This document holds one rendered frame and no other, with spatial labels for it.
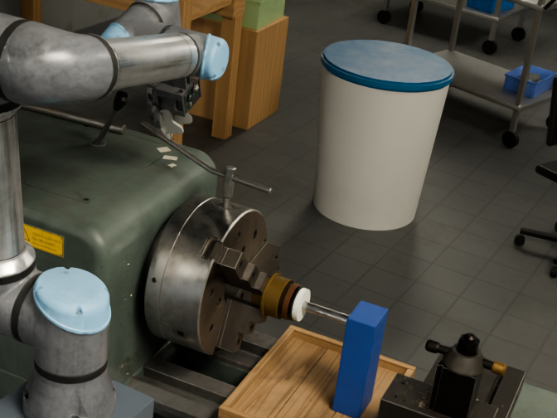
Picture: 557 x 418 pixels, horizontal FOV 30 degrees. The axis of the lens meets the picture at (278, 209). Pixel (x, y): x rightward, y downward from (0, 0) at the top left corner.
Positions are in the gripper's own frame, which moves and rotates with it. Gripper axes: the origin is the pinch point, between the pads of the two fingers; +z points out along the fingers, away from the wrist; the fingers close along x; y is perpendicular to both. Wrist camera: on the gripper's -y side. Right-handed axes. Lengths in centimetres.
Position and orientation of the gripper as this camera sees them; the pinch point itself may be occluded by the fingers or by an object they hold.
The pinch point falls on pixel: (166, 132)
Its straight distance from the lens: 210.8
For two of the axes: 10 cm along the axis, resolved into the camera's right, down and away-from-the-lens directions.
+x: 4.2, -6.4, 6.5
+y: 9.1, 2.7, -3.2
